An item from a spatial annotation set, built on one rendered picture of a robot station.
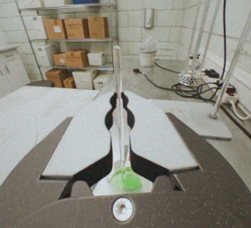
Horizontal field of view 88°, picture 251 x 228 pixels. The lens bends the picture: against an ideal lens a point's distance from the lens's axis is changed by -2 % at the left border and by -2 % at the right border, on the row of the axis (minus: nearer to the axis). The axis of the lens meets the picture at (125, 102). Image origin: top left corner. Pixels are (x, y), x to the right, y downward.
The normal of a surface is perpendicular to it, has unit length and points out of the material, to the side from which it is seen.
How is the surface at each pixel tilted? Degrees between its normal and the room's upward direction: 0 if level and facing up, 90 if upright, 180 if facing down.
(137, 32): 90
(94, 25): 91
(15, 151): 0
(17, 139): 0
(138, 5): 90
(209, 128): 0
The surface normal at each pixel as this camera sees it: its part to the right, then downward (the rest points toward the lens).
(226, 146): -0.02, -0.85
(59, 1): -0.19, 0.55
